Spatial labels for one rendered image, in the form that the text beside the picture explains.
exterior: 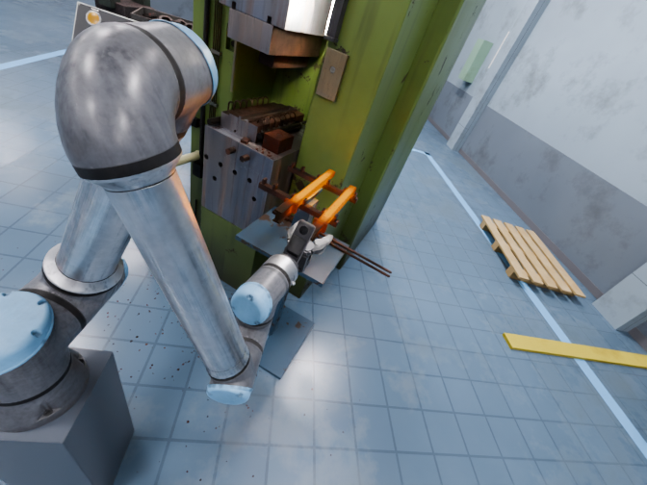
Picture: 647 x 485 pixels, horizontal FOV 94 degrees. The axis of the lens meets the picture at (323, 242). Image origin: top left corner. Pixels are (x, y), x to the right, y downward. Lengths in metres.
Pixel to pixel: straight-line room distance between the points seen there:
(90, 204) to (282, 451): 1.24
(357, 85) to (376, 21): 0.21
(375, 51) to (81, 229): 1.08
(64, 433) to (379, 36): 1.46
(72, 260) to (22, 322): 0.14
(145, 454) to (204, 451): 0.21
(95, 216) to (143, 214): 0.25
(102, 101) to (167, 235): 0.16
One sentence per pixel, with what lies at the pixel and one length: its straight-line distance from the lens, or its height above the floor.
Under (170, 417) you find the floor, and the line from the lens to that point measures 1.59.
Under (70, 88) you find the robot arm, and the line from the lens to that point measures 0.41.
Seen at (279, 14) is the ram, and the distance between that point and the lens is 1.33.
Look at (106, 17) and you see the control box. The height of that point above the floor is 1.18.
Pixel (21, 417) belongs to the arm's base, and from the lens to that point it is 0.97.
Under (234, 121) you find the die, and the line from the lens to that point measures 1.50.
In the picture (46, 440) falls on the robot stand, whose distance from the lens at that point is 0.99.
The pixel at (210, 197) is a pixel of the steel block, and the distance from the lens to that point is 1.68.
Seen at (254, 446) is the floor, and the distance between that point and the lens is 1.56.
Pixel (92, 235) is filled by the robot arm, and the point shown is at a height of 1.03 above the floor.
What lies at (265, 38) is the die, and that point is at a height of 1.32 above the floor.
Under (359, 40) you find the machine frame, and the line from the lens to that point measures 1.34.
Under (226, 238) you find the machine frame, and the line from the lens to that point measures 1.73.
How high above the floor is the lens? 1.49
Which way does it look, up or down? 37 degrees down
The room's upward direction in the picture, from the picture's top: 21 degrees clockwise
